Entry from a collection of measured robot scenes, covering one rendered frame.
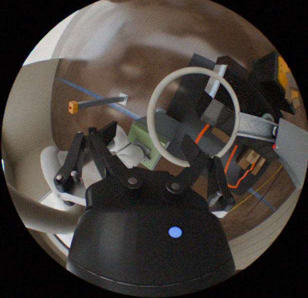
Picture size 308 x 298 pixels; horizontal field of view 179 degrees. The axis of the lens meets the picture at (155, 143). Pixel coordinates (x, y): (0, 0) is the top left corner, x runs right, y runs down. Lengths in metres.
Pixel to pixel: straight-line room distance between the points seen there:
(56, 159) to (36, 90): 5.83
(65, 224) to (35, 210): 0.08
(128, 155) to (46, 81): 5.88
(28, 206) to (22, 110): 6.23
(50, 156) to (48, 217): 0.31
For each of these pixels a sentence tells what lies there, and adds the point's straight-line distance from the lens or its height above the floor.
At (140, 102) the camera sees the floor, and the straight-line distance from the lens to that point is 1.90.
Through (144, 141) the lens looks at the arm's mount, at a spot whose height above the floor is 0.88.
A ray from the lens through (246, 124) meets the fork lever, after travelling 0.69.
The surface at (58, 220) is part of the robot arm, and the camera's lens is 0.23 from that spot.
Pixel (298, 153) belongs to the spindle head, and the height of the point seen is 1.39.
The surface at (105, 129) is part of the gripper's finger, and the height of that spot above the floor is 1.58.
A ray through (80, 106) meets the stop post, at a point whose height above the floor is 0.95.
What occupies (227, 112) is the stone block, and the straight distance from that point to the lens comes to 0.94.
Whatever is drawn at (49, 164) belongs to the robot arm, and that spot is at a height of 1.64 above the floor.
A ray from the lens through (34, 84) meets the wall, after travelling 6.14.
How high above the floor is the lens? 1.69
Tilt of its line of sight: 59 degrees down
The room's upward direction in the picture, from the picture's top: 137 degrees counter-clockwise
